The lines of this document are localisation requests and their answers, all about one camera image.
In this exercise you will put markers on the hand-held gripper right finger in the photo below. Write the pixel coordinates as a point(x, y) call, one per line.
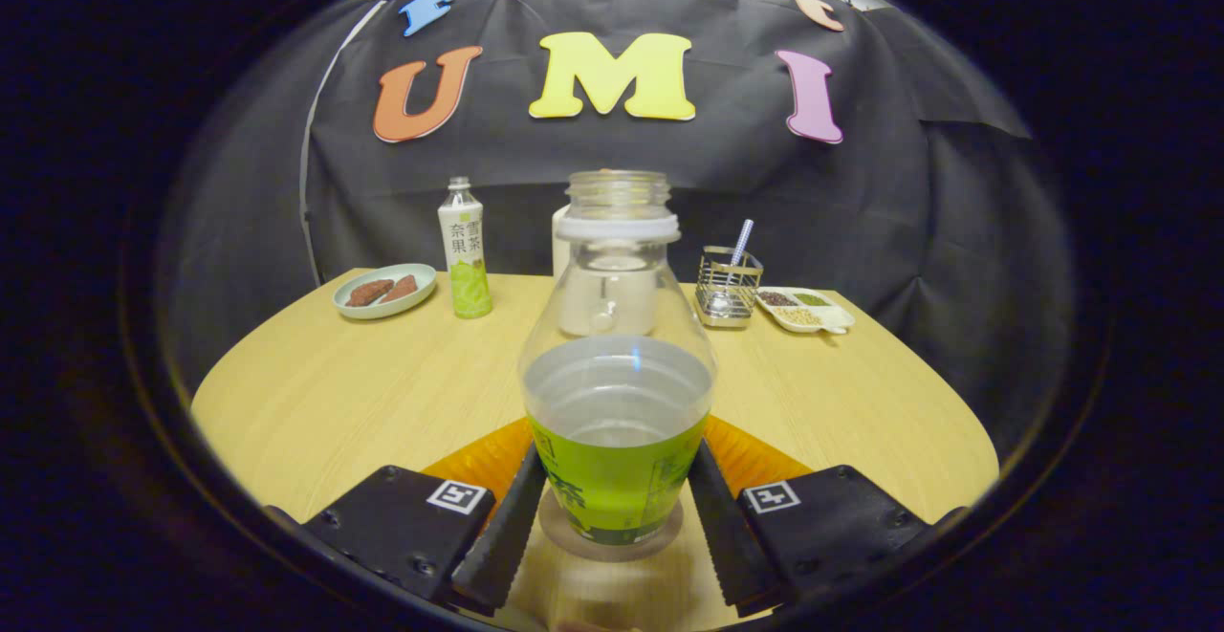
point(727, 536)

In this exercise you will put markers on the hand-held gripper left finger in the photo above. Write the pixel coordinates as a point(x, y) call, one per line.
point(507, 536)

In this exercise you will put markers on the round brown coaster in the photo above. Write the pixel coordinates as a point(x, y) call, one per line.
point(559, 532)

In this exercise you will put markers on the green label juice bottle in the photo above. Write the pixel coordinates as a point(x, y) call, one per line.
point(617, 479)

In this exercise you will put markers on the slim green drink bottle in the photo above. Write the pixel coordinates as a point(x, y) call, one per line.
point(466, 259)

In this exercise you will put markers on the wooden table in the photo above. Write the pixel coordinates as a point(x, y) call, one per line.
point(335, 393)

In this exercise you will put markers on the white divided dish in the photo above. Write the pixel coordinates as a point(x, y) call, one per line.
point(832, 318)

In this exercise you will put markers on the pale green plate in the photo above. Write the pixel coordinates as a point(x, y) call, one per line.
point(382, 311)

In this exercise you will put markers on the brown snack piece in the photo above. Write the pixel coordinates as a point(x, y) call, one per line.
point(368, 294)
point(402, 288)

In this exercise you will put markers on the white toaster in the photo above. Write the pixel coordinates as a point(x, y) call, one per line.
point(560, 250)

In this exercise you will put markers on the striped straw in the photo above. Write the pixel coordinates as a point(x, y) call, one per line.
point(742, 242)

